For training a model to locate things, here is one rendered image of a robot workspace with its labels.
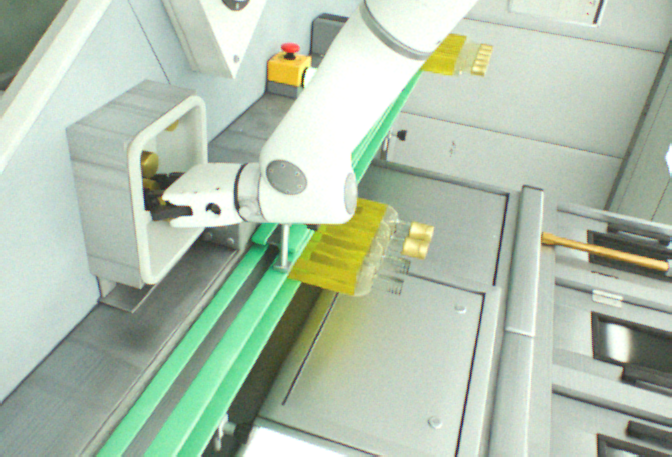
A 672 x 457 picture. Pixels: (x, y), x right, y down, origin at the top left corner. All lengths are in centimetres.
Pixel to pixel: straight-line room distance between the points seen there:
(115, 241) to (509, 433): 67
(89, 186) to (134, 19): 23
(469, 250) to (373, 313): 36
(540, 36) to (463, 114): 119
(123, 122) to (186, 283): 28
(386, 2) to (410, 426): 68
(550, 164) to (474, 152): 86
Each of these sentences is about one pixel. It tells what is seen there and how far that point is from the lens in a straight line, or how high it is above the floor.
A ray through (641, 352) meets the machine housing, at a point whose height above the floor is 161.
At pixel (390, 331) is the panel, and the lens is 117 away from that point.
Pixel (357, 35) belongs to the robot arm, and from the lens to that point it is 60.
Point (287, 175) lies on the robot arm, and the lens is 63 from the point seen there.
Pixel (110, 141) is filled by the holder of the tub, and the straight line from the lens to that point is 76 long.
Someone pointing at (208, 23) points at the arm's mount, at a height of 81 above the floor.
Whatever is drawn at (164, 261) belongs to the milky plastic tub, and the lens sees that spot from 89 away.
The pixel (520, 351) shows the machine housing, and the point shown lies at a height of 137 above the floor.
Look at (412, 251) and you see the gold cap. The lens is 114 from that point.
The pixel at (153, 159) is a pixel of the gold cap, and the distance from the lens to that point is 84.
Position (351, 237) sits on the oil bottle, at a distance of 111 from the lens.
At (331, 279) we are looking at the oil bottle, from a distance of 106.
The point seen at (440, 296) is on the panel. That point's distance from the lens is 126.
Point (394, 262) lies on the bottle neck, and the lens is 110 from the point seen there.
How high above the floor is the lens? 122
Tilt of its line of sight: 12 degrees down
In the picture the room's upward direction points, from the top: 104 degrees clockwise
